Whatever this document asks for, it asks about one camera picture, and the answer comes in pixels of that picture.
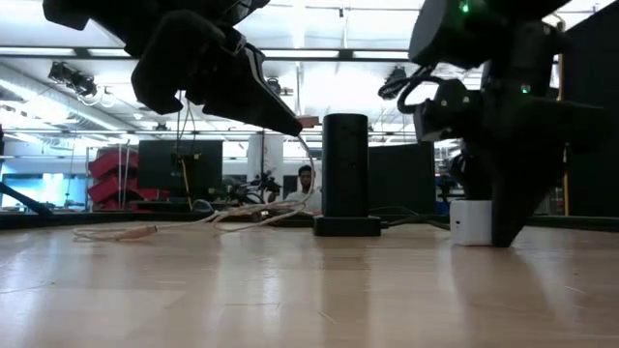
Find white charging cable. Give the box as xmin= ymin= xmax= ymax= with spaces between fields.
xmin=71 ymin=114 xmax=322 ymax=243

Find red storage bins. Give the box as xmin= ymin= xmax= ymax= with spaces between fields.
xmin=85 ymin=146 xmax=171 ymax=213

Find black partition panel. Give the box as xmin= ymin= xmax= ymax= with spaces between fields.
xmin=136 ymin=138 xmax=224 ymax=205
xmin=367 ymin=141 xmax=437 ymax=218

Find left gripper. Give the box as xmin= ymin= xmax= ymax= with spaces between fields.
xmin=130 ymin=9 xmax=305 ymax=138

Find white pillar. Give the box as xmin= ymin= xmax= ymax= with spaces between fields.
xmin=246 ymin=132 xmax=285 ymax=199

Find black tower power strip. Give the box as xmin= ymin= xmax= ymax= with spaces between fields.
xmin=312 ymin=112 xmax=383 ymax=238

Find person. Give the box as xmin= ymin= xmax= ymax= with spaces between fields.
xmin=283 ymin=163 xmax=324 ymax=215

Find black curtain yellow edge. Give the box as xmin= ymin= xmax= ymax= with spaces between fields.
xmin=555 ymin=0 xmax=619 ymax=218

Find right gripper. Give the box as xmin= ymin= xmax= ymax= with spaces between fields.
xmin=413 ymin=79 xmax=619 ymax=249

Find black ceiling device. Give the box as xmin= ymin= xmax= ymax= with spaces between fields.
xmin=46 ymin=61 xmax=100 ymax=100

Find white charger block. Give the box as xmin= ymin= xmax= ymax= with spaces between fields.
xmin=449 ymin=199 xmax=494 ymax=247

